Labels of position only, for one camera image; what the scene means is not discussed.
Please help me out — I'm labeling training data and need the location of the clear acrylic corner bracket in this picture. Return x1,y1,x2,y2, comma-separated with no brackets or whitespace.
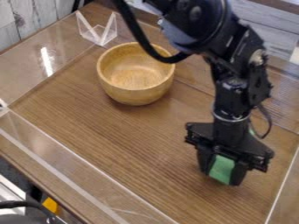
75,10,117,46

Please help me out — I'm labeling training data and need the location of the black cable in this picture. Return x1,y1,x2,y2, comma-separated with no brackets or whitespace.
112,0,193,65

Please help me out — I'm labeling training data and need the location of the black device with yellow label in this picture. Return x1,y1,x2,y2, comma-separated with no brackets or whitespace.
25,185,81,224

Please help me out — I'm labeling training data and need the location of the green rectangular block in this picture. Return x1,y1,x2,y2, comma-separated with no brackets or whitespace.
208,155,235,185

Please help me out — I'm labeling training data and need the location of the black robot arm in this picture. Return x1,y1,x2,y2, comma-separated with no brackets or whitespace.
143,0,275,186

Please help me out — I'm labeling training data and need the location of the clear acrylic front wall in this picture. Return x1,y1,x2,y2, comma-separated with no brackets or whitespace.
0,100,179,224

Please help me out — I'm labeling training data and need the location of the brown wooden bowl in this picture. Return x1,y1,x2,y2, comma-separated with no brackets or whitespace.
96,42,175,106

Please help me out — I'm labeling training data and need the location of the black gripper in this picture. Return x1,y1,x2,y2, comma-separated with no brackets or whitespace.
185,118,275,186

